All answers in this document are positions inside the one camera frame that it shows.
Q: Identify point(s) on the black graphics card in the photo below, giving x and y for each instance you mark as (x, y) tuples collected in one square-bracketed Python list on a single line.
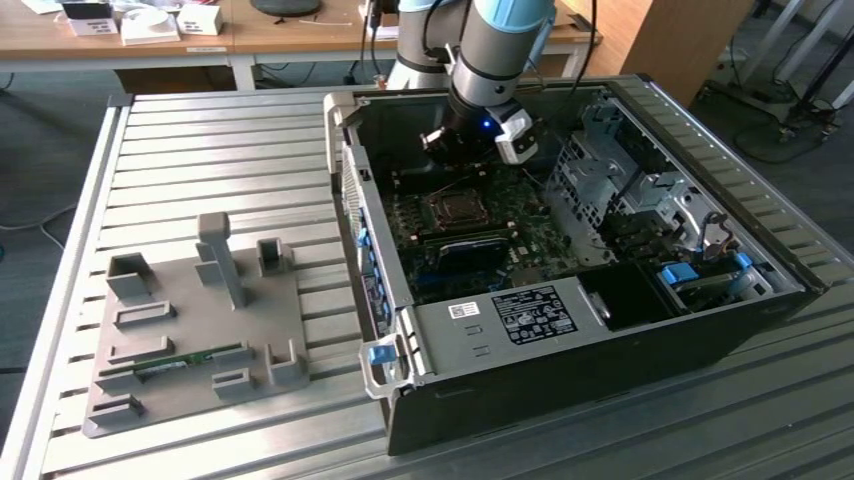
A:
[(474, 257)]

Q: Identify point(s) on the silver power supply unit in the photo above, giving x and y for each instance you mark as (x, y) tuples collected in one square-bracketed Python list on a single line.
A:
[(461, 350)]

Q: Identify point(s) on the metal drive cage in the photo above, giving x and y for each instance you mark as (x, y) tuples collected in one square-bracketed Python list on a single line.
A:
[(590, 172)]

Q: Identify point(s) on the black device on box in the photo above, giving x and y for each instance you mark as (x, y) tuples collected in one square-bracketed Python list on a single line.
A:
[(87, 10)]

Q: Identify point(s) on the white label box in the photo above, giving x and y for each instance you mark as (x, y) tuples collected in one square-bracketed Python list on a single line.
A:
[(94, 26), (199, 22)]

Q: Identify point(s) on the black open PC case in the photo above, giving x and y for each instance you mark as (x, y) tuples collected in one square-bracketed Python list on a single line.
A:
[(568, 400)]

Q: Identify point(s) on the blue slot retainer clip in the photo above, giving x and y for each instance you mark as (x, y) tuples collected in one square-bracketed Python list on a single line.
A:
[(364, 239)]

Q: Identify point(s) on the grey parts rack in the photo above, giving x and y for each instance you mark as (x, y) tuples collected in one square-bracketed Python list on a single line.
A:
[(194, 310)]

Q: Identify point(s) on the white round holder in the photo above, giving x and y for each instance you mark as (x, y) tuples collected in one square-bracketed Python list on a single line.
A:
[(150, 30)]

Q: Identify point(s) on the dark round object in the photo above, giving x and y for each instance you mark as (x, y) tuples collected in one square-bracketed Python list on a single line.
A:
[(287, 6)]

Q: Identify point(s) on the CPU socket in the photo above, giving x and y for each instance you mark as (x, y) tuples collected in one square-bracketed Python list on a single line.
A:
[(493, 212)]

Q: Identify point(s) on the small grey wrist camera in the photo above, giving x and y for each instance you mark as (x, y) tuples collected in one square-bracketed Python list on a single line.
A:
[(434, 140)]

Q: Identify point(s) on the blue plastic latch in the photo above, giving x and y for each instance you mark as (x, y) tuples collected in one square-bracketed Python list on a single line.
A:
[(743, 262)]

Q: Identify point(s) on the wooden cabinet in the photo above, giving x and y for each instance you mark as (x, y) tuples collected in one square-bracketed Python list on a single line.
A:
[(681, 45)]

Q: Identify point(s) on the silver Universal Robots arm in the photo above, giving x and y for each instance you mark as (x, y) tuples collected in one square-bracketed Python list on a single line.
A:
[(488, 75)]

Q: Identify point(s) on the blue disk carrier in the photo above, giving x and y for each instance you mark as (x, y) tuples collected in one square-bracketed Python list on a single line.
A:
[(677, 276)]

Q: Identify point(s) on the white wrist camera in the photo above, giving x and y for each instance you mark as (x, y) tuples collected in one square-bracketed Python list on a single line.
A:
[(516, 137)]

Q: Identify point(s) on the green RAM stick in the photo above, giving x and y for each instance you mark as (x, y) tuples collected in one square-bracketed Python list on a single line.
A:
[(197, 358)]

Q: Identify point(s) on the metal disk bay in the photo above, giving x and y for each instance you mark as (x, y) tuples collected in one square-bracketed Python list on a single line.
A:
[(728, 295)]

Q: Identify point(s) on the silver CPU plate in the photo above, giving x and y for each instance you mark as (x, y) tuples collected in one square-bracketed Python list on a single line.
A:
[(464, 209)]

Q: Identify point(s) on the wooden desk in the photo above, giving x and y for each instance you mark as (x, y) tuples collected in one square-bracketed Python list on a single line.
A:
[(41, 42), (301, 37)]

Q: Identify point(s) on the green motherboard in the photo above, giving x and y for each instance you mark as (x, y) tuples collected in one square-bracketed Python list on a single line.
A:
[(541, 235)]

